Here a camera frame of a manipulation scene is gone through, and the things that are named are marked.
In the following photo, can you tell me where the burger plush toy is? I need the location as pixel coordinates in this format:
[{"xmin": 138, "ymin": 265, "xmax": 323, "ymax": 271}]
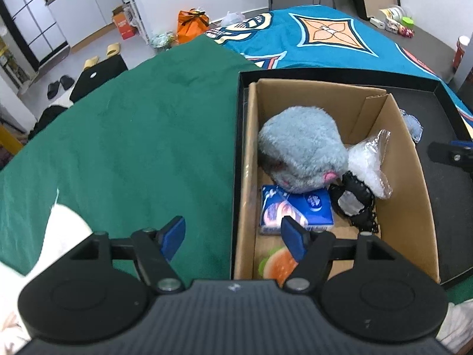
[{"xmin": 258, "ymin": 247, "xmax": 297, "ymax": 288}]

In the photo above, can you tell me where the blue tissue pack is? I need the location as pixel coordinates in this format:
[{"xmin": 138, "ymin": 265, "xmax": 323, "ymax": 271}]
[{"xmin": 260, "ymin": 185, "xmax": 334, "ymax": 235}]

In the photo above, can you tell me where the black lace pouch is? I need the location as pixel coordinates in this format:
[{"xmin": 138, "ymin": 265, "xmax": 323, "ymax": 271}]
[{"xmin": 328, "ymin": 171, "xmax": 379, "ymax": 234}]

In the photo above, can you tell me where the grey-blue plush toy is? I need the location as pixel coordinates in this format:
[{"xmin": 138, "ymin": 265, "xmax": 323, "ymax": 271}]
[{"xmin": 258, "ymin": 106, "xmax": 349, "ymax": 194}]

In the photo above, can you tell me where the white fluff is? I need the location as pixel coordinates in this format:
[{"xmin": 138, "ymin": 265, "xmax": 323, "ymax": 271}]
[{"xmin": 348, "ymin": 129, "xmax": 393, "ymax": 200}]

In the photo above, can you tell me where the brown cardboard box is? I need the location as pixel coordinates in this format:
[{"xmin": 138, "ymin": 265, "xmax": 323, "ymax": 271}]
[{"xmin": 233, "ymin": 79, "xmax": 440, "ymax": 281}]

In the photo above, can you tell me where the black shallow tray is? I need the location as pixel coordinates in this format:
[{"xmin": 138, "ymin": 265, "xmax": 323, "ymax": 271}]
[{"xmin": 231, "ymin": 68, "xmax": 472, "ymax": 288}]

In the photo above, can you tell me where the blue denim scrunchie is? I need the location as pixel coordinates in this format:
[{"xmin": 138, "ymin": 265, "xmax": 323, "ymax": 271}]
[{"xmin": 400, "ymin": 109, "xmax": 423, "ymax": 143}]

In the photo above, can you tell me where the green cloth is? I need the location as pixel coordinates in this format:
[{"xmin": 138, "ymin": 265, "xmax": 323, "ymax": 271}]
[{"xmin": 1, "ymin": 36, "xmax": 255, "ymax": 281}]

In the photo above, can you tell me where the white fluffy blanket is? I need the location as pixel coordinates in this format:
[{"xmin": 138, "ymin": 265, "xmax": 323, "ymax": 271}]
[{"xmin": 1, "ymin": 204, "xmax": 92, "ymax": 354}]

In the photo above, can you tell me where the white cup with red label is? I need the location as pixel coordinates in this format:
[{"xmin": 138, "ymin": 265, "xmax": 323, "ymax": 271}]
[{"xmin": 452, "ymin": 35, "xmax": 470, "ymax": 71}]

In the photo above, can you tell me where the green plastic lid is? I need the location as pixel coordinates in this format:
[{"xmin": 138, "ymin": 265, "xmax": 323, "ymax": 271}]
[{"xmin": 401, "ymin": 16, "xmax": 414, "ymax": 29}]

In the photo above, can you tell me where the white charger box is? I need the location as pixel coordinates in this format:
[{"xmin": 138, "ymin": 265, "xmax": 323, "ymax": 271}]
[{"xmin": 370, "ymin": 17, "xmax": 385, "ymax": 30}]

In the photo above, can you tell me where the white plastic container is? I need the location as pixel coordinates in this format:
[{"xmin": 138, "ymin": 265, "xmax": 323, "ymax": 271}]
[{"xmin": 377, "ymin": 5, "xmax": 406, "ymax": 22}]

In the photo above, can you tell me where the black laptop bag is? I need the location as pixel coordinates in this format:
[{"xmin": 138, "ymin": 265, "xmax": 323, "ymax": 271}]
[{"xmin": 70, "ymin": 54, "xmax": 128, "ymax": 104}]

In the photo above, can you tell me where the blue patterned blanket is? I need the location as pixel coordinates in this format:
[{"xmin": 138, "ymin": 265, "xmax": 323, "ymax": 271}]
[{"xmin": 207, "ymin": 6, "xmax": 472, "ymax": 142}]

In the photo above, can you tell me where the black slipper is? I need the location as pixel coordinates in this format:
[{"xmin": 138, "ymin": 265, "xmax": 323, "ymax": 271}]
[
  {"xmin": 46, "ymin": 81, "xmax": 60, "ymax": 100},
  {"xmin": 59, "ymin": 75, "xmax": 74, "ymax": 91}
]

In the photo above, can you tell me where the yellow slipper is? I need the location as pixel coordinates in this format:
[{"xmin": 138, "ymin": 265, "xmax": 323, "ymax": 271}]
[
  {"xmin": 83, "ymin": 55, "xmax": 99, "ymax": 71},
  {"xmin": 106, "ymin": 43, "xmax": 121, "ymax": 59}
]

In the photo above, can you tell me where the orange cardboard box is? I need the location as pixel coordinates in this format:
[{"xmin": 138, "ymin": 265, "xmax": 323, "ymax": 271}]
[{"xmin": 112, "ymin": 7, "xmax": 136, "ymax": 40}]

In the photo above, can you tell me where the orange bag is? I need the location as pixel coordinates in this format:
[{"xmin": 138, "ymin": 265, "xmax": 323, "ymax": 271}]
[{"xmin": 176, "ymin": 9, "xmax": 210, "ymax": 44}]

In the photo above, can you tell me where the white kitchen cabinet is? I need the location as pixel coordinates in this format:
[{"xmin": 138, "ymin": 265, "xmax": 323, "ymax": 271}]
[{"xmin": 47, "ymin": 0, "xmax": 122, "ymax": 47}]

